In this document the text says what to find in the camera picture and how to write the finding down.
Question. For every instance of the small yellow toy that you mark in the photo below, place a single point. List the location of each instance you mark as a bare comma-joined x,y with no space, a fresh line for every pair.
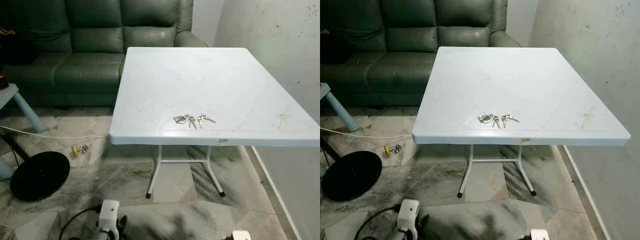
388,149
76,150

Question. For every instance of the black round stand base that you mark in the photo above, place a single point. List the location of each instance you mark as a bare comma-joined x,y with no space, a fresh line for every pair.
351,176
40,176

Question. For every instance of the small table edge label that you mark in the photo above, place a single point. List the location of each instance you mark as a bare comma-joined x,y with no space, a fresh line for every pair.
223,141
525,141

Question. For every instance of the small silver key pair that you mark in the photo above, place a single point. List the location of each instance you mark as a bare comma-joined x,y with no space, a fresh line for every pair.
506,119
202,119

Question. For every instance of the light blue side table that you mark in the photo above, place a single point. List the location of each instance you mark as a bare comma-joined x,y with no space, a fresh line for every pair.
27,110
345,115

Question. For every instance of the white skirting board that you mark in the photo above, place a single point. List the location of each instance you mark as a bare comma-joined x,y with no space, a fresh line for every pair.
585,190
275,190

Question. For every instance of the white plastic folding table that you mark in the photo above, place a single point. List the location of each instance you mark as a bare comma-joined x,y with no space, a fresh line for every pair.
520,90
215,90

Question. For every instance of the green leather sofa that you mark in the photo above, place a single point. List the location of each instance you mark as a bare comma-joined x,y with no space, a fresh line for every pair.
400,60
90,60

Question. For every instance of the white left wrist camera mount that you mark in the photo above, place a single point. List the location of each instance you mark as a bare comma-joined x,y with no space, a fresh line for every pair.
408,214
108,215

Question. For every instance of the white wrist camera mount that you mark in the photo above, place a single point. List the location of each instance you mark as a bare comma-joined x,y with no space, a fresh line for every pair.
241,235
108,215
539,234
408,214

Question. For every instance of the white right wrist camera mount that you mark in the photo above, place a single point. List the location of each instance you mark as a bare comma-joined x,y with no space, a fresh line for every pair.
241,235
539,234

